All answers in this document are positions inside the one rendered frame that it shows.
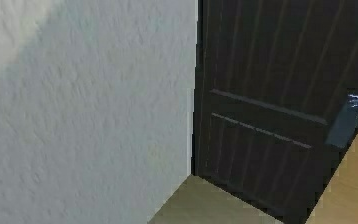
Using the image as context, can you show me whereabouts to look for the dark brown room door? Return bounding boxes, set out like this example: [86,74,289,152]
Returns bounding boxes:
[190,0,358,224]

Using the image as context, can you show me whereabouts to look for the dark grey door handle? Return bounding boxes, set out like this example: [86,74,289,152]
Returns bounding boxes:
[324,93,358,150]

